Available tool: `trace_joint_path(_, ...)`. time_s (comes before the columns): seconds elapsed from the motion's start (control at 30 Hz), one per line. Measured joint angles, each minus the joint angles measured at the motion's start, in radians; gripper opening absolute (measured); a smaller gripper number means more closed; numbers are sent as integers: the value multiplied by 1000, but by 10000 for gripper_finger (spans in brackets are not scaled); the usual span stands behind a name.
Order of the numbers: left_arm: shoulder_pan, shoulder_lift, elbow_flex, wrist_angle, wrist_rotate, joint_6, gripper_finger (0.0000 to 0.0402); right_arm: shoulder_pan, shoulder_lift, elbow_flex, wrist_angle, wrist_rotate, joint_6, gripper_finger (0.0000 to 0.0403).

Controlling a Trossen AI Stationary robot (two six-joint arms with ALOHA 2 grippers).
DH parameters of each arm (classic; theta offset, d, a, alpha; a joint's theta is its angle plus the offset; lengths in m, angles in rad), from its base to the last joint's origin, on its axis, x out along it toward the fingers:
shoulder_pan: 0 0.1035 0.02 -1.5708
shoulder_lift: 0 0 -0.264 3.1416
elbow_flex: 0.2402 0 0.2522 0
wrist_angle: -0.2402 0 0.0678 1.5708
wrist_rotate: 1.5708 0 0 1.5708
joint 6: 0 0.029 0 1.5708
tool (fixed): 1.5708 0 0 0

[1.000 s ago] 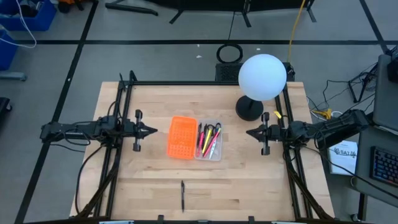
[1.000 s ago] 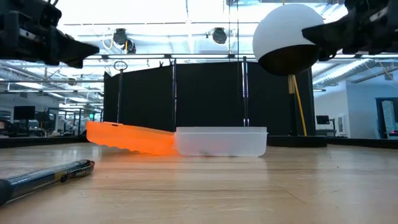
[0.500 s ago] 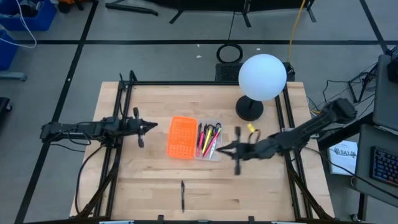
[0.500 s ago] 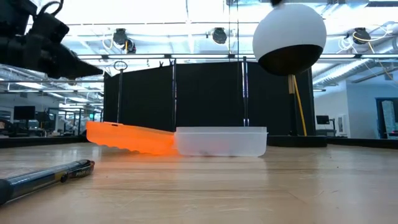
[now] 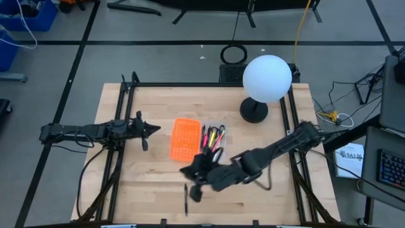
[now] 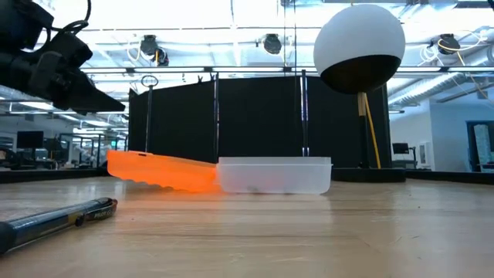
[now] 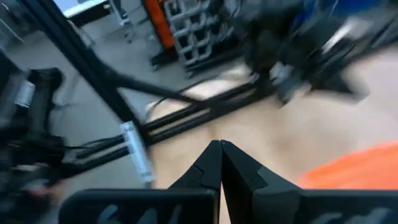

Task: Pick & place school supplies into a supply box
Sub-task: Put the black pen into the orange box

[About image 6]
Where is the orange plastic box lid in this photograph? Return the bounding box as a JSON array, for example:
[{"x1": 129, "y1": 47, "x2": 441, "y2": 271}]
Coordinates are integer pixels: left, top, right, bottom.
[{"x1": 107, "y1": 149, "x2": 220, "y2": 193}]

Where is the clear plastic supply box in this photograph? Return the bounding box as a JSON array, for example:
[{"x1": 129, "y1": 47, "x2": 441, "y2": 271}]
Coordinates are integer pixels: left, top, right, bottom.
[{"x1": 215, "y1": 156, "x2": 333, "y2": 195}]

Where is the black ring-topped pole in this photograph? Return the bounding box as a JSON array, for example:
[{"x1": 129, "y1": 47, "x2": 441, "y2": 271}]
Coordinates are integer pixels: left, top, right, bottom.
[{"x1": 140, "y1": 74, "x2": 160, "y2": 154}]

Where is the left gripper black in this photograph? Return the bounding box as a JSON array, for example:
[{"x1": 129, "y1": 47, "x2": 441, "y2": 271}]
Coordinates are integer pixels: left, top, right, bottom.
[{"x1": 0, "y1": 32, "x2": 127, "y2": 116}]

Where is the blue-framed doorway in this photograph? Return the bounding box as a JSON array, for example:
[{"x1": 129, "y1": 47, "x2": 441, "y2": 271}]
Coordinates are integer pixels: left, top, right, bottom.
[{"x1": 465, "y1": 120, "x2": 494, "y2": 173}]

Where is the black folding screen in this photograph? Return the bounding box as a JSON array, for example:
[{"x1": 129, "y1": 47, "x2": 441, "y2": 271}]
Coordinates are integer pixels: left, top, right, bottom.
[{"x1": 127, "y1": 75, "x2": 393, "y2": 165}]

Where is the white globe table lamp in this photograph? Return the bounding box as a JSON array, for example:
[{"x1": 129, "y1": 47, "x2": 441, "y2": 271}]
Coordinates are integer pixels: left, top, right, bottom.
[{"x1": 313, "y1": 3, "x2": 407, "y2": 183}]

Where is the black ceiling device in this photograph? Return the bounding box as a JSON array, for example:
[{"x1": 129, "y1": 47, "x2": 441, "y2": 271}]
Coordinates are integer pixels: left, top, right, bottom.
[
  {"x1": 139, "y1": 34, "x2": 170, "y2": 66},
  {"x1": 438, "y1": 33, "x2": 462, "y2": 55},
  {"x1": 262, "y1": 33, "x2": 283, "y2": 55}
]

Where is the clear black gel pen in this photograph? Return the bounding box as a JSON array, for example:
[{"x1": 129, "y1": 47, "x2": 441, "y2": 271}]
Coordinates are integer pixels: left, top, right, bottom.
[{"x1": 0, "y1": 197, "x2": 119, "y2": 255}]

